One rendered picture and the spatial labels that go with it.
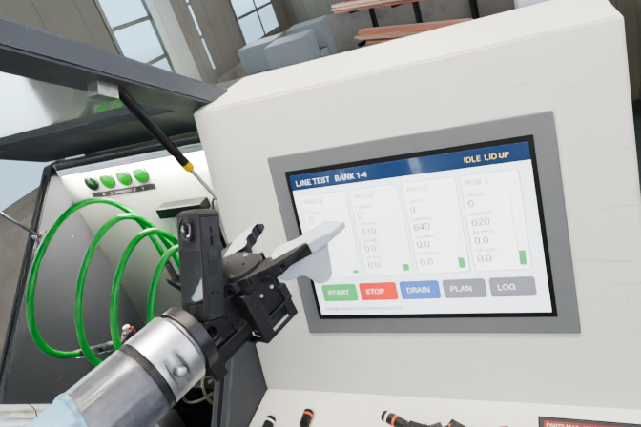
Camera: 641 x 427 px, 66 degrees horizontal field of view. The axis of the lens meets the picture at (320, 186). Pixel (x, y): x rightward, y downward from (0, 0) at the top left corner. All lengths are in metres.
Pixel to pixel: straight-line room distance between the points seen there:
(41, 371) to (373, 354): 0.92
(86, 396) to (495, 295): 0.61
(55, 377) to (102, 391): 1.10
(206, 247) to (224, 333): 0.10
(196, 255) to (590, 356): 0.64
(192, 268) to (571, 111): 0.55
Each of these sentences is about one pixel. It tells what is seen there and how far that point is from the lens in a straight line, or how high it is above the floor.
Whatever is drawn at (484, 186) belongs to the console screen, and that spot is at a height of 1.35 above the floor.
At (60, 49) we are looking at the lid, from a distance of 0.77.
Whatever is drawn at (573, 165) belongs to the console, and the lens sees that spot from 0.79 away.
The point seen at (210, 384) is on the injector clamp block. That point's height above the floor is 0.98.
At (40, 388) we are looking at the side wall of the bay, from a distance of 1.56.
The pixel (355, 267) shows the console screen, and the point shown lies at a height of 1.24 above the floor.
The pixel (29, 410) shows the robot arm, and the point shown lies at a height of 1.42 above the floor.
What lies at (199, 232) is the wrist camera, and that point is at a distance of 0.51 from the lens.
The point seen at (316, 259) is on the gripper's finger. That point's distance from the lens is 0.55.
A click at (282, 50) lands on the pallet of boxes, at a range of 4.51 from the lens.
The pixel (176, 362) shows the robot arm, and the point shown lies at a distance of 0.50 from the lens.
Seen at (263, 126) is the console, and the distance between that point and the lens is 0.89.
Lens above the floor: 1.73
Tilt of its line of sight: 24 degrees down
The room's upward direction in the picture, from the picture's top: 19 degrees counter-clockwise
